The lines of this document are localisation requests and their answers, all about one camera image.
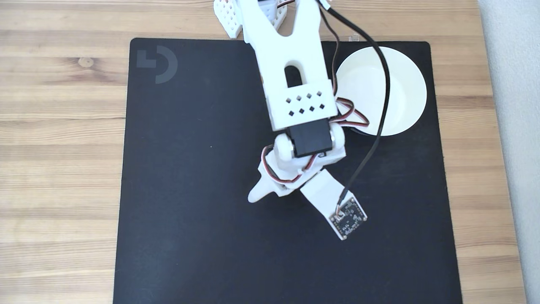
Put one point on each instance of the white round plate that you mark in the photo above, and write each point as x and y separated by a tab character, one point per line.
405	84

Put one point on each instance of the black mat with logo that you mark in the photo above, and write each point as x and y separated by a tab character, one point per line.
190	232

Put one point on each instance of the wrist camera board, white mount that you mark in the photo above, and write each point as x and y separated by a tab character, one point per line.
325	192

